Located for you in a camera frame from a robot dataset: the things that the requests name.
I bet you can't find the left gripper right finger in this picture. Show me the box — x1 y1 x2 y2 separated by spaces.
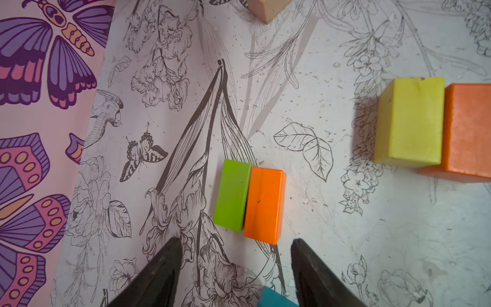
291 239 365 307

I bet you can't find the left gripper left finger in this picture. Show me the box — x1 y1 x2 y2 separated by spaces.
109 237 182 307

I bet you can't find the teal triangle block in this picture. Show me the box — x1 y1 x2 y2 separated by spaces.
257 287 298 307

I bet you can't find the orange wooden block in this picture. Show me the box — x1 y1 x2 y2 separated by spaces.
244 167 286 245
418 83 490 183

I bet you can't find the green wooden block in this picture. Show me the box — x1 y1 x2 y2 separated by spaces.
213 159 253 232

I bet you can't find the yellow wooden block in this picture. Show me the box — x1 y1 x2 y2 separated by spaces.
373 77 446 168

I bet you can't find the natural wood triangle block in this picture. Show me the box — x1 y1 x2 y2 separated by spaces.
247 0 291 24

